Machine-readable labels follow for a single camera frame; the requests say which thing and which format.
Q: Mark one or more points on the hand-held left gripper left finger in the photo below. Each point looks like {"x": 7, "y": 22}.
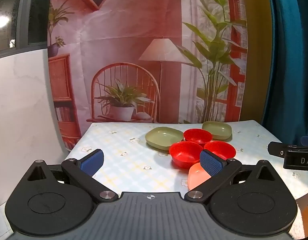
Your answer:
{"x": 92, "y": 162}

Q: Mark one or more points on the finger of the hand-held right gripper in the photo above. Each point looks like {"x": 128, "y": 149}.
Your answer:
{"x": 276, "y": 148}

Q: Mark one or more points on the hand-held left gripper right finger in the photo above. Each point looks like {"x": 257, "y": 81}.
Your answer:
{"x": 212, "y": 164}

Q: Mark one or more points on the red bowl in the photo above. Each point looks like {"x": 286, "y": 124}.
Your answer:
{"x": 184, "y": 153}
{"x": 197, "y": 135}
{"x": 222, "y": 148}

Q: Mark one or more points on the orange plate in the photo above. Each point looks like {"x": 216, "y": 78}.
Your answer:
{"x": 195, "y": 176}

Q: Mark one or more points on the green square plate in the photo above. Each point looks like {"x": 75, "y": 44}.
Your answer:
{"x": 161, "y": 136}
{"x": 217, "y": 129}

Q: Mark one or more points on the floral checked tablecloth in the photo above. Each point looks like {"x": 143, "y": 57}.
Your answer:
{"x": 124, "y": 140}

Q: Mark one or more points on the blue curtain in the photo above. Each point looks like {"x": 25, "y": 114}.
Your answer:
{"x": 291, "y": 55}

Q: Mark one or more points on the printed room backdrop cloth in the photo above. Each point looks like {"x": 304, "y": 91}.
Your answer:
{"x": 134, "y": 30}

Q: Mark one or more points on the window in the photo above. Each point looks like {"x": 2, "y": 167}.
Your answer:
{"x": 31, "y": 10}

